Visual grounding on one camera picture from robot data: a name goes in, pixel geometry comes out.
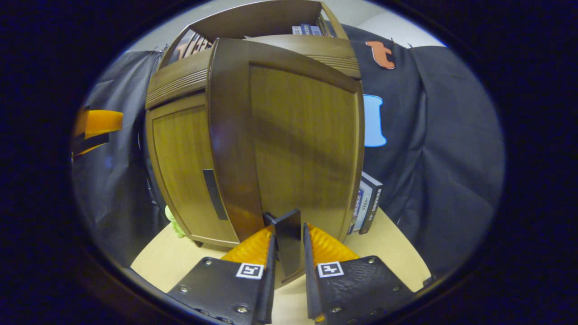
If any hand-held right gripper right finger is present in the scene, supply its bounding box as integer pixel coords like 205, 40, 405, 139
303, 223, 416, 323

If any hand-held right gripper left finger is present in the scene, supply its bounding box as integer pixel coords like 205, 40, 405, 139
167, 225, 277, 325

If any black door handle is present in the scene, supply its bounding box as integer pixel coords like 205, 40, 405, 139
263, 209, 302, 278
203, 169, 228, 221

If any wooden shoe cabinet door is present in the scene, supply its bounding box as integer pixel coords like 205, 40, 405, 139
209, 38, 365, 289
145, 93, 240, 249

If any wooden double-door shoe cabinet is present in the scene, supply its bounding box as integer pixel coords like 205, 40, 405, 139
145, 0, 365, 289

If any wooden cabinet drawer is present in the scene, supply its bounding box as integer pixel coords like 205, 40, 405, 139
145, 35, 362, 110

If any green object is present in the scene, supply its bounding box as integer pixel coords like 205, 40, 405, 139
165, 205, 186, 238

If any black and white box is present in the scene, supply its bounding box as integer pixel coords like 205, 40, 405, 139
348, 172, 383, 234

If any black backdrop cloth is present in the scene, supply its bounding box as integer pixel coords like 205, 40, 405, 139
72, 25, 505, 276

